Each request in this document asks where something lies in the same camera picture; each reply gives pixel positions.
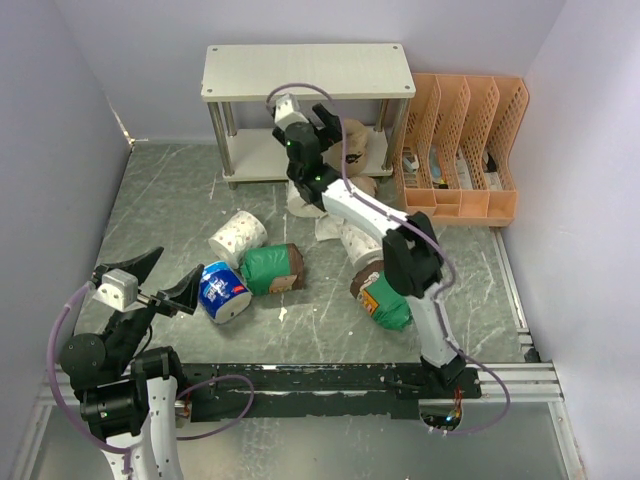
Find green roll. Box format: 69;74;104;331
350;260;413;331
240;243;306;296

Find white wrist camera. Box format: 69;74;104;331
93;269;139;312
273;93;308;131

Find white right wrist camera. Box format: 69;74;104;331
273;93;308;131

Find plain white paper roll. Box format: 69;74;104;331
285;182;346;244

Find white two-tier shelf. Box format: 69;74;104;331
201;43;416;188

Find items in file organizer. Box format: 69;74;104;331
401;144;504;191

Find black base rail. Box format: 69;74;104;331
182;363;482;422

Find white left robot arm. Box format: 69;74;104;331
48;246;204;479

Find red-dotted paper roll right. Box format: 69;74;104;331
340;223;383;271

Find tan paper roll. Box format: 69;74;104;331
349;175;378;198

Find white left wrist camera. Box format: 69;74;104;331
93;269;139;312

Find red-dotted paper roll left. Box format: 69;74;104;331
208;210;268;269

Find blue wrapped tissue roll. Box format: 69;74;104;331
198;261;252;324

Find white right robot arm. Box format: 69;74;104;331
271;95;466;398

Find orange plastic file organizer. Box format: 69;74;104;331
394;73;529;227

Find red-dotted paper roll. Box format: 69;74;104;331
340;223;383;271
208;210;268;269

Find tan roll with tail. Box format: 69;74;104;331
324;118;368;177

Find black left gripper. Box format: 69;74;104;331
92;245;201;373

